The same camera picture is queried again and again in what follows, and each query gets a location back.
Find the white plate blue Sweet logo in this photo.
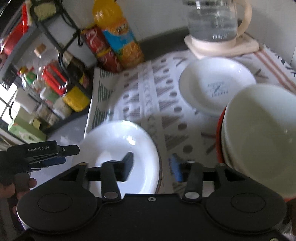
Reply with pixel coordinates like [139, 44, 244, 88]
[179, 57, 256, 116]

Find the red black bowl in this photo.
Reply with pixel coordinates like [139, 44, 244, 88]
[216, 108, 295, 200]

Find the orange juice bottle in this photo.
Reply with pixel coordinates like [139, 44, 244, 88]
[92, 1, 144, 69]

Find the red snack can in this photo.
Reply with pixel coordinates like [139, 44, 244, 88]
[81, 25, 123, 73]

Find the cream kettle base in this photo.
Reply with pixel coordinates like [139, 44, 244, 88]
[184, 34, 259, 59]

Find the person left hand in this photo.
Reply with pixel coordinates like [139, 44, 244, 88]
[1, 173, 37, 201]

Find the plain white bowl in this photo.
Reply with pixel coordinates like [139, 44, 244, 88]
[223, 84, 295, 199]

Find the red plastic basin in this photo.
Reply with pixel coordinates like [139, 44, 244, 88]
[1, 1, 32, 56]

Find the glass electric kettle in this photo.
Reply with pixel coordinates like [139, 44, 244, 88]
[183, 1, 252, 42]

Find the patterned fringed table cloth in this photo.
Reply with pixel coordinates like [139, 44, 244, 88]
[85, 45, 295, 194]

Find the dark soy sauce jug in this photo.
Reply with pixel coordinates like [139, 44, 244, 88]
[41, 49, 91, 113]

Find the white bowl yellow pattern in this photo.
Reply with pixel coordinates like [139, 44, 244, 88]
[221, 123, 295, 199]

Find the white plate floral rim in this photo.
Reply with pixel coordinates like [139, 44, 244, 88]
[72, 120, 160, 196]

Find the green carton box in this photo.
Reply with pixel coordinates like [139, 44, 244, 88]
[8, 116, 47, 144]

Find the black metal spice rack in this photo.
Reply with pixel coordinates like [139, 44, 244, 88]
[1, 1, 93, 133]

